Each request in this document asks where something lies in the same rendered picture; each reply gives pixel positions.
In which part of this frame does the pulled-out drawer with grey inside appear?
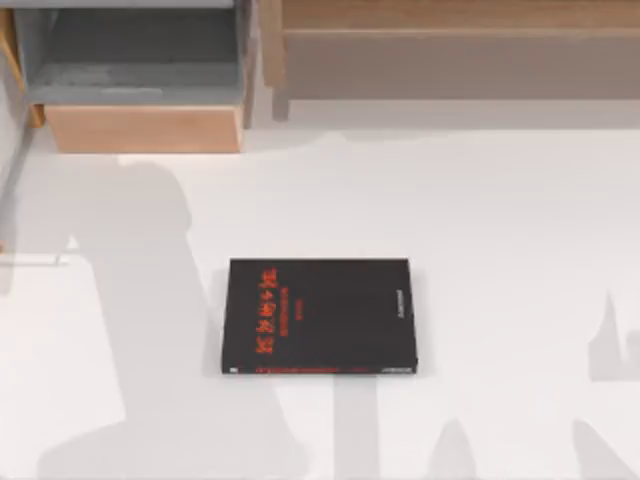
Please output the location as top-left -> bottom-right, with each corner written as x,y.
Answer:
13,0 -> 251,107

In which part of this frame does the pale wooden drawer front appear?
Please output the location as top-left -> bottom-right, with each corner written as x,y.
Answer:
43,103 -> 245,155

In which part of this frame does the wooden open shelf unit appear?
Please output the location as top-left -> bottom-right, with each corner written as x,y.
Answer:
259,0 -> 640,123

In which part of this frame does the black book with red lettering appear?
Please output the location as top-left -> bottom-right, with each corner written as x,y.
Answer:
220,256 -> 421,377

